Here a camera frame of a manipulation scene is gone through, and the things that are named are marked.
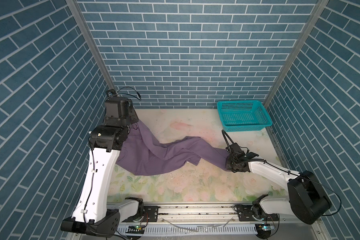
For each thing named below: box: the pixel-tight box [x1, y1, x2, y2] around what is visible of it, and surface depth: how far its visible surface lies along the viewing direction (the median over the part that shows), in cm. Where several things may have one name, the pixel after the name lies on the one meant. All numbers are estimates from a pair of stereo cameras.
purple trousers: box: [116, 120, 230, 176], surface depth 91 cm
